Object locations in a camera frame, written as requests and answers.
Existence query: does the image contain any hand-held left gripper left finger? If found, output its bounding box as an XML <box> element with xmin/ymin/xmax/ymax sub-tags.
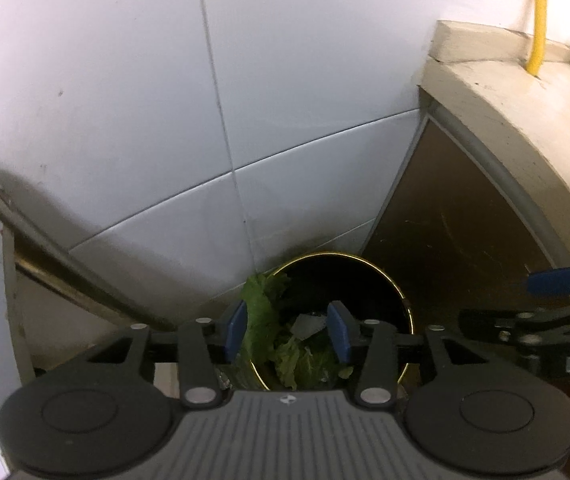
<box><xmin>85</xmin><ymin>300</ymin><xmax>249</xmax><ymax>409</ymax></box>

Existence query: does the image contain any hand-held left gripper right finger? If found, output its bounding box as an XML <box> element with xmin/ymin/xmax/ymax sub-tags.
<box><xmin>327</xmin><ymin>300</ymin><xmax>476</xmax><ymax>409</ymax></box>

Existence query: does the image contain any brown cabinet door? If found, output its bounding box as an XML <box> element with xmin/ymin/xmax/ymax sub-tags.
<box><xmin>362</xmin><ymin>109</ymin><xmax>570</xmax><ymax>282</ymax></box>

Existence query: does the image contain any green bok choy leaf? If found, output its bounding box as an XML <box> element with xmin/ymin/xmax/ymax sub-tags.
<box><xmin>242</xmin><ymin>272</ymin><xmax>291</xmax><ymax>367</ymax></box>

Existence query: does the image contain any black trash can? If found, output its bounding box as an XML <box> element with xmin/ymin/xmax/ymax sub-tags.
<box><xmin>242</xmin><ymin>252</ymin><xmax>415</xmax><ymax>394</ymax></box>

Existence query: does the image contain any yellow pipe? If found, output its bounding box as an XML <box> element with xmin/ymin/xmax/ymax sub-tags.
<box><xmin>527</xmin><ymin>0</ymin><xmax>554</xmax><ymax>74</ymax></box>

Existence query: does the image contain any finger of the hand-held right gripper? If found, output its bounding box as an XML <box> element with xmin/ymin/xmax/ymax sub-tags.
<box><xmin>457</xmin><ymin>297</ymin><xmax>570</xmax><ymax>347</ymax></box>
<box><xmin>524</xmin><ymin>259</ymin><xmax>570</xmax><ymax>298</ymax></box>

